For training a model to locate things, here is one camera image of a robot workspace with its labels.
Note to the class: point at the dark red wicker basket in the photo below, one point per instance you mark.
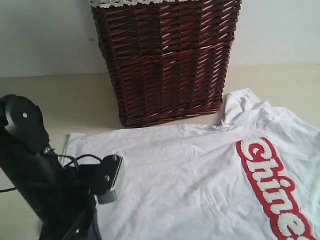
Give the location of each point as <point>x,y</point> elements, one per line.
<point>167,61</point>

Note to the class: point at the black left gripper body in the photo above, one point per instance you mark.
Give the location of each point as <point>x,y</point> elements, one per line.
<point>69,211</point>

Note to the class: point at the white t-shirt red patch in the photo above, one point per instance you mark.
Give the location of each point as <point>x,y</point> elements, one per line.
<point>256,176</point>

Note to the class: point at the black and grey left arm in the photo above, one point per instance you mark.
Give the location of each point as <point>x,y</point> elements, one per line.
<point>26,156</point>

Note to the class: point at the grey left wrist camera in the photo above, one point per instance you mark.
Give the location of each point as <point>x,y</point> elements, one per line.
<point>107,179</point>

